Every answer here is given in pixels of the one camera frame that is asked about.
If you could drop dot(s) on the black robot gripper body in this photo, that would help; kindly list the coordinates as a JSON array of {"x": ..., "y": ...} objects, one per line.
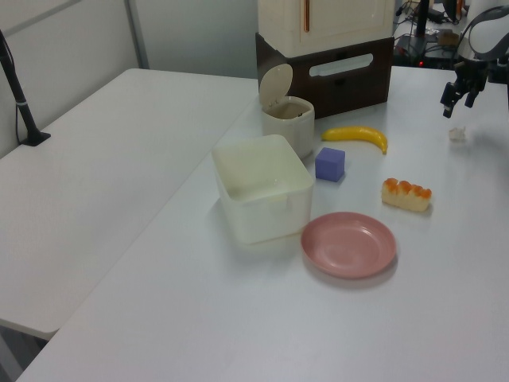
[{"x": 472, "y": 73}]

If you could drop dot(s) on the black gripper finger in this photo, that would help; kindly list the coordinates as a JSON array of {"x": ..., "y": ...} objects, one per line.
[
  {"x": 448, "y": 99},
  {"x": 471, "y": 98}
]

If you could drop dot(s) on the white paper ball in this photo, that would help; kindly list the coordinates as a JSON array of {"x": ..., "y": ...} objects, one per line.
[{"x": 457, "y": 134}]

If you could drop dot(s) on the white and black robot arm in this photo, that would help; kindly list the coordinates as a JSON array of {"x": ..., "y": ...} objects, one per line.
[{"x": 487, "y": 32}]

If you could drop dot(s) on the cream flip-lid trash bin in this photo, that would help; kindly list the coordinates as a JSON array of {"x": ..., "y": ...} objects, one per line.
[{"x": 290, "y": 129}]

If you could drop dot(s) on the small cardboard box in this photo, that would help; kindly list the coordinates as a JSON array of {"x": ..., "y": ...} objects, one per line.
[{"x": 447, "y": 38}]

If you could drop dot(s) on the yellow banana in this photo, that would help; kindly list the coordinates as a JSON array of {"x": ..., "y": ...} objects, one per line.
[{"x": 358, "y": 133}]

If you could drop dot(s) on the bread with orange topping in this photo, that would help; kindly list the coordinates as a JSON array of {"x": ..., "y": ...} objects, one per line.
[{"x": 405, "y": 197}]

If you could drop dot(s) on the purple cube block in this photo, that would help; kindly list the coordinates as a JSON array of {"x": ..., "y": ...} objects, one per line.
[{"x": 329, "y": 165}]

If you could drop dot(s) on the pink round plate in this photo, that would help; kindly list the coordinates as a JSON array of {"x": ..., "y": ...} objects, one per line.
[{"x": 348, "y": 244}]

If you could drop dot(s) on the cream square plastic container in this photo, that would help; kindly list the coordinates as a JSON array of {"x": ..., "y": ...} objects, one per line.
[{"x": 266, "y": 217}]

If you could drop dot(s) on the black background stand post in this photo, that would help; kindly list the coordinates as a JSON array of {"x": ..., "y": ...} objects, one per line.
[{"x": 422, "y": 18}]

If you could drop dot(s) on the black camera stand with clamp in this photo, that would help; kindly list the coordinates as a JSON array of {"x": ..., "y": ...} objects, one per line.
[{"x": 24, "y": 111}]

